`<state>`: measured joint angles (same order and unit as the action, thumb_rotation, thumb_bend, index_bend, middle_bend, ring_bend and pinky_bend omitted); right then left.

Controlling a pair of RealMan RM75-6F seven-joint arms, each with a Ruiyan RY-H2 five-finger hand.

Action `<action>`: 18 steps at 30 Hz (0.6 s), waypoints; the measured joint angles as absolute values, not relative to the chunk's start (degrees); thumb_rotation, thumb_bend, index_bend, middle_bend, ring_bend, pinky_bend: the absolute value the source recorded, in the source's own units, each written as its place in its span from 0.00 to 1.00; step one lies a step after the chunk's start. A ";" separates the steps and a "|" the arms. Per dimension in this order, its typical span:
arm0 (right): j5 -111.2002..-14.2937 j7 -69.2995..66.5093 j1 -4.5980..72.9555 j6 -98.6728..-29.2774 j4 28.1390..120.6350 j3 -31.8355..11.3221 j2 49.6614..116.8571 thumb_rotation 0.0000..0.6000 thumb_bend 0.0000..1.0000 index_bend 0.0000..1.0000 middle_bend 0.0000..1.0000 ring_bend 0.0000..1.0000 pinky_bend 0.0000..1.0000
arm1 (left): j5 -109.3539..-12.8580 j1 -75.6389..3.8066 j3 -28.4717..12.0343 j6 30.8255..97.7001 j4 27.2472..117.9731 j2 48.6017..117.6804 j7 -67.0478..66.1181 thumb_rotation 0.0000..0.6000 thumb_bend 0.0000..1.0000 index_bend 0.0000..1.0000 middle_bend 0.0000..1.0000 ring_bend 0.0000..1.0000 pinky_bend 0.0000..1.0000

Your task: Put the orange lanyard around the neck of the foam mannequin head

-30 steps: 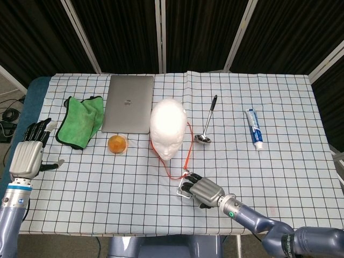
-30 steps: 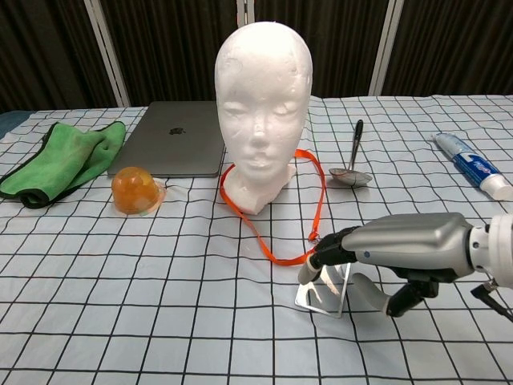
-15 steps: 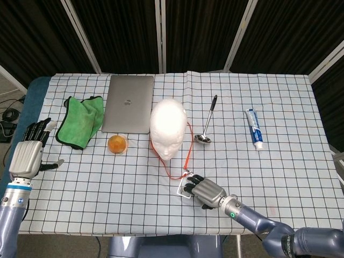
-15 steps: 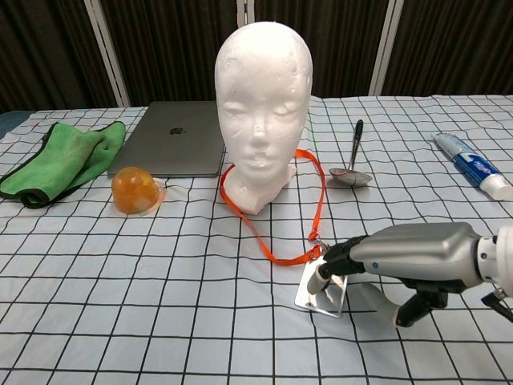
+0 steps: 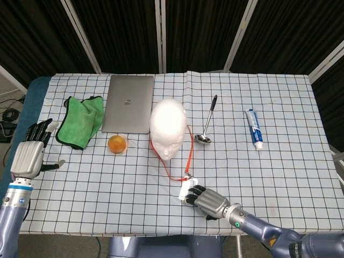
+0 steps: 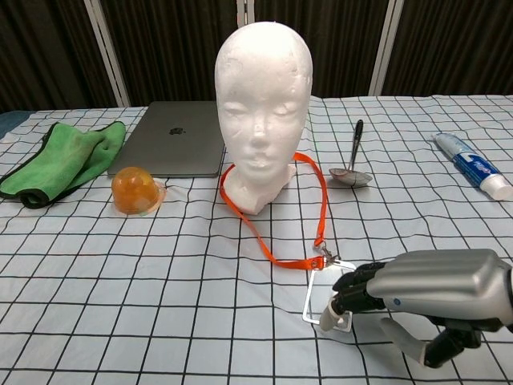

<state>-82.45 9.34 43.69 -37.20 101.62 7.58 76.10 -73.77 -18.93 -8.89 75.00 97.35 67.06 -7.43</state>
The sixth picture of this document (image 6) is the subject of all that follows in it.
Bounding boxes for metal ladle black handle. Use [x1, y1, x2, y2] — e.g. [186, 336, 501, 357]
[329, 119, 374, 188]

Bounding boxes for white foam mannequin head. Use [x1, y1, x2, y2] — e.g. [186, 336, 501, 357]
[213, 20, 313, 214]

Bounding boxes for clear white-framed badge holder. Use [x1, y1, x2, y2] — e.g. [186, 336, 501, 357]
[301, 262, 357, 334]

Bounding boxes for orange lanyard strap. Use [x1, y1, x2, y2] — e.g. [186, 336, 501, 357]
[219, 152, 340, 270]

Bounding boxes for blue white toothpaste tube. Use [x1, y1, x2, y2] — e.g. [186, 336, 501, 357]
[431, 132, 509, 201]

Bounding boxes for dark folding screen white frames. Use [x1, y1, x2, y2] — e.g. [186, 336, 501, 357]
[0, 0, 513, 116]

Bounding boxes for green microfibre cloth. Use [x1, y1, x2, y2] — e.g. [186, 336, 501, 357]
[0, 120, 127, 209]

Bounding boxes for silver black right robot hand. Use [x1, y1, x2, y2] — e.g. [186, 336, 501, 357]
[319, 248, 513, 369]

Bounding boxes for white black checked tablecloth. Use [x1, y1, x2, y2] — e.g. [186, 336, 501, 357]
[0, 94, 513, 385]

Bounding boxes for grey laptop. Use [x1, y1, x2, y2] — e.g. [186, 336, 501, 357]
[107, 100, 226, 178]

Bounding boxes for orange fruit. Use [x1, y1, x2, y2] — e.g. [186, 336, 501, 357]
[111, 166, 168, 217]

